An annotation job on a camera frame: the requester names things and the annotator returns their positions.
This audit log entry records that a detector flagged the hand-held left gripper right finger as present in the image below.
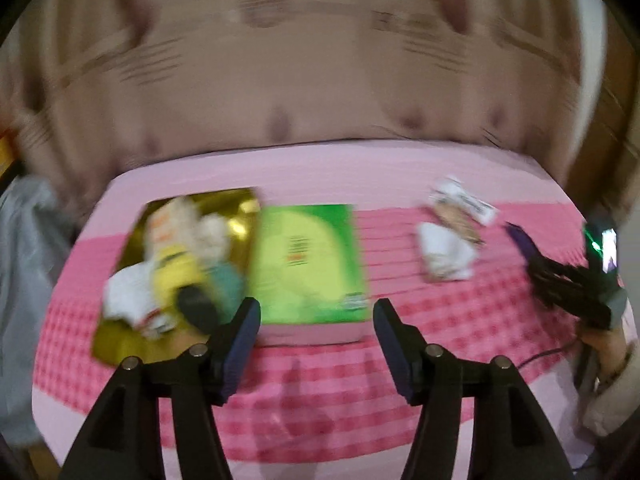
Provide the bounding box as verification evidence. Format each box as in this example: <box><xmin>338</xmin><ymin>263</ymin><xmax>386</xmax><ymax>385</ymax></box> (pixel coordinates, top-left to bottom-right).
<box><xmin>372</xmin><ymin>298</ymin><xmax>576</xmax><ymax>480</ymax></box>

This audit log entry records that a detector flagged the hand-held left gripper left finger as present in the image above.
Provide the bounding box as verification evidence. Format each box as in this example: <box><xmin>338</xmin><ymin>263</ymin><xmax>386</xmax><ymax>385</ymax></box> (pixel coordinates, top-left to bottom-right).
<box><xmin>60</xmin><ymin>297</ymin><xmax>262</xmax><ymax>480</ymax></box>

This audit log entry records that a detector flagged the beige leaf print curtain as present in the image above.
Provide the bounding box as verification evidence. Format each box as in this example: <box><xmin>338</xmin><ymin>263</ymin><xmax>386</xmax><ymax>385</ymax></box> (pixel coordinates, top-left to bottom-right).
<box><xmin>0</xmin><ymin>0</ymin><xmax>616</xmax><ymax>211</ymax></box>

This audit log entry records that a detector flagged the purple and black packet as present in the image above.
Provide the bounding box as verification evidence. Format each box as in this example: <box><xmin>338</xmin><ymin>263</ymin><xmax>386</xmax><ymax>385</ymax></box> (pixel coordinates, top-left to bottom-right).
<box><xmin>505</xmin><ymin>222</ymin><xmax>546</xmax><ymax>271</ymax></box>

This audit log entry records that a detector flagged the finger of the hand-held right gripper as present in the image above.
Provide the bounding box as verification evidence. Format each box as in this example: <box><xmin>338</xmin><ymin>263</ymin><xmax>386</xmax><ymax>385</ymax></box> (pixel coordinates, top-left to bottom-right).
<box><xmin>535</xmin><ymin>280</ymin><xmax>613</xmax><ymax>331</ymax></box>
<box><xmin>530</xmin><ymin>256</ymin><xmax>593</xmax><ymax>288</ymax></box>

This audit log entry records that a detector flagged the person's right hand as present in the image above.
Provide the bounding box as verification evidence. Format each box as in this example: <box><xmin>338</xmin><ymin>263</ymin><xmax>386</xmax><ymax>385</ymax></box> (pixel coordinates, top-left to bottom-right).
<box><xmin>580</xmin><ymin>322</ymin><xmax>628</xmax><ymax>388</ymax></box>

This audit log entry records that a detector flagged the grey plastic bag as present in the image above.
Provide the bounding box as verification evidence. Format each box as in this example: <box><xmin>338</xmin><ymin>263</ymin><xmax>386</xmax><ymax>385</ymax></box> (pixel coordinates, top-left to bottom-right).
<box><xmin>0</xmin><ymin>175</ymin><xmax>76</xmax><ymax>448</ymax></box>

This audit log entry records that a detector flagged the teal and yellow plush toy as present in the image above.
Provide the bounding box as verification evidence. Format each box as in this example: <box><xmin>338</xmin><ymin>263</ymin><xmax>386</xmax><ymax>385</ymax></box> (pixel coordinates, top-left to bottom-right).
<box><xmin>152</xmin><ymin>240</ymin><xmax>246</xmax><ymax>336</ymax></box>

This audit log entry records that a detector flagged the black cable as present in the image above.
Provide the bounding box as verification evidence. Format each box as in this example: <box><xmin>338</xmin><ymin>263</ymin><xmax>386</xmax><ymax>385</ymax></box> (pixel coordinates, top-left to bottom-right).
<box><xmin>515</xmin><ymin>341</ymin><xmax>585</xmax><ymax>370</ymax></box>

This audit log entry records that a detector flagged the white packet in tray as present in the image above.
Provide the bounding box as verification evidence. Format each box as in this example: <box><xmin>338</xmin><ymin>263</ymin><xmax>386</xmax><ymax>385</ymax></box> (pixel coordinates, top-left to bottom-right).
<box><xmin>102</xmin><ymin>265</ymin><xmax>173</xmax><ymax>338</ymax></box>

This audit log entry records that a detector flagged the gold box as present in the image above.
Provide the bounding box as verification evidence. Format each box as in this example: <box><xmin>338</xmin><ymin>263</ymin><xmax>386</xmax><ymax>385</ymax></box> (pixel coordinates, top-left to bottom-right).
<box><xmin>91</xmin><ymin>187</ymin><xmax>263</xmax><ymax>366</ymax></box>

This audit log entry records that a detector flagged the green tissue pack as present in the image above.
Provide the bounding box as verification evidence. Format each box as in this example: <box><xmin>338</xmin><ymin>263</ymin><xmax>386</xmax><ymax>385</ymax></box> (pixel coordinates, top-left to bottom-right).
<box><xmin>247</xmin><ymin>204</ymin><xmax>373</xmax><ymax>346</ymax></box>

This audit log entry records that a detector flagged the pink checked blanket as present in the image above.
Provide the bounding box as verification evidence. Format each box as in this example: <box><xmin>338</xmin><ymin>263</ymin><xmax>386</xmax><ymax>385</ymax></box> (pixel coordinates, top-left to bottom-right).
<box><xmin>32</xmin><ymin>140</ymin><xmax>621</xmax><ymax>480</ymax></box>

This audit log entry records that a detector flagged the white sachet packet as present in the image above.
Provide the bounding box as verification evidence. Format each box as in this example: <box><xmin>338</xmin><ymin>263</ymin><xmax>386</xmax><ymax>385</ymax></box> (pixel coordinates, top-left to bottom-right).
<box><xmin>430</xmin><ymin>176</ymin><xmax>498</xmax><ymax>226</ymax></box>

